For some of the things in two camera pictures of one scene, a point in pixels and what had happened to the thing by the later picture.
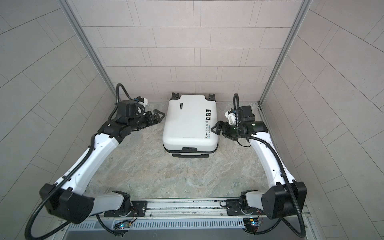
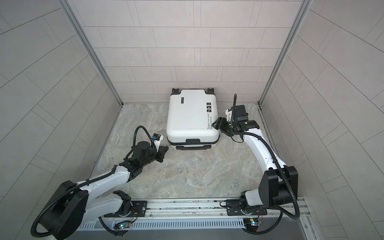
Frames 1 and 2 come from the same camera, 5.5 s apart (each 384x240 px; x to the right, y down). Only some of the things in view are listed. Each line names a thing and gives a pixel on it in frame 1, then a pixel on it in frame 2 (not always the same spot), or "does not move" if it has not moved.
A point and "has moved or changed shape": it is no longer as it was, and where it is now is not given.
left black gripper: x=155 y=120 → x=161 y=152
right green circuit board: x=251 y=224 does not move
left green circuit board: x=123 y=224 does not move
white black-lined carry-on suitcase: x=190 y=125 has moved or changed shape
